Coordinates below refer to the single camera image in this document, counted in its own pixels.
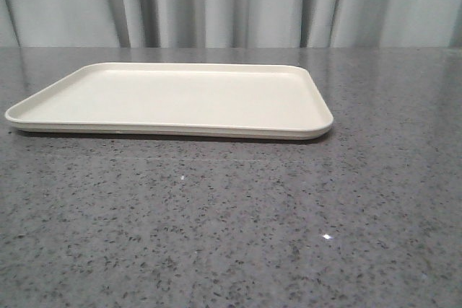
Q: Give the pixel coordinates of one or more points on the cream rectangular plastic tray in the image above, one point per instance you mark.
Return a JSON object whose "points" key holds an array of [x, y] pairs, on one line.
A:
{"points": [[179, 99]]}

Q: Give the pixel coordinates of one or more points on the grey pleated curtain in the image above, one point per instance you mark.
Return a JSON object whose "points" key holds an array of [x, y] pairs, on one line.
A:
{"points": [[230, 23]]}

